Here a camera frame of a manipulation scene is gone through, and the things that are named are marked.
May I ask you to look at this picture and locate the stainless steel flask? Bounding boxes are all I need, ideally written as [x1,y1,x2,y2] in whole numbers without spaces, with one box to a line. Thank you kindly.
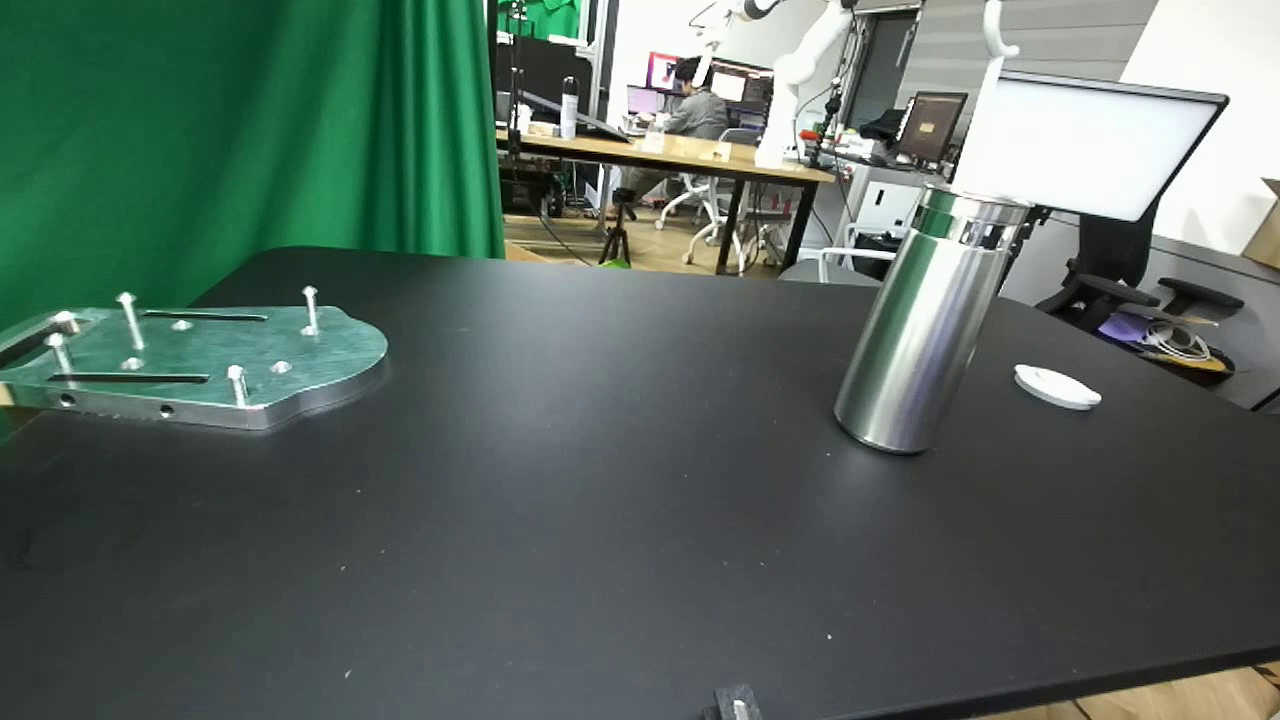
[830,189,1050,455]

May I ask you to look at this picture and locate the small black tripod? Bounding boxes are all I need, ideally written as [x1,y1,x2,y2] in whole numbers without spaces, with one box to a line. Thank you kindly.
[595,182,638,266]

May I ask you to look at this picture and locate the white chair under desk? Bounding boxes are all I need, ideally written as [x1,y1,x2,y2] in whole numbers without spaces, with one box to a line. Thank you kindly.
[644,167,751,273]

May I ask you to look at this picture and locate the wooden desk black legs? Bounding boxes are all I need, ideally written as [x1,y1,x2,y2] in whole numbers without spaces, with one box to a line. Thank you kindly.
[495,125,839,281]

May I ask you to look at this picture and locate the water bottle on desk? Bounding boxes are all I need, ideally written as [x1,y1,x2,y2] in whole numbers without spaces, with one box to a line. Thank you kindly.
[556,75,583,144]

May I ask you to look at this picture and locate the seated person grey shirt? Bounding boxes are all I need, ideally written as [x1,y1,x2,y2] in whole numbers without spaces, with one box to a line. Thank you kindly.
[664,54,737,138]

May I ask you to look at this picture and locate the black equipment box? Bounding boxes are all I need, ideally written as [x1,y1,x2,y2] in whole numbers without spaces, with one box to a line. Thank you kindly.
[490,36,595,127]

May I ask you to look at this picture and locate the green hanging cloth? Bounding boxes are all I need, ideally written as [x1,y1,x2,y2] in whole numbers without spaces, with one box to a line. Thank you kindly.
[490,0,586,42]

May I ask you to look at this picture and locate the metal mounting plate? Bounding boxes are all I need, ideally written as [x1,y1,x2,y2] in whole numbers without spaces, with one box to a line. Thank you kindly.
[0,300,391,436]

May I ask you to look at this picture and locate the white round lid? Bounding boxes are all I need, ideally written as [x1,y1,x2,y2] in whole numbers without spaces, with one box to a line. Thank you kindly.
[1010,359,1109,415]

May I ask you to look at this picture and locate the purple item on chair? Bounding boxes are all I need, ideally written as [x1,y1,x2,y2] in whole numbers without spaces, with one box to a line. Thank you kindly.
[1096,308,1171,354]

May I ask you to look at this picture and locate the green curtain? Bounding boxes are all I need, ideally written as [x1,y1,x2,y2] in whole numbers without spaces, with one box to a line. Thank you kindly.
[0,0,506,334]

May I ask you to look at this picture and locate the large white display screen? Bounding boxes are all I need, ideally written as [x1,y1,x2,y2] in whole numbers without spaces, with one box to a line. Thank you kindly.
[949,68,1230,228]

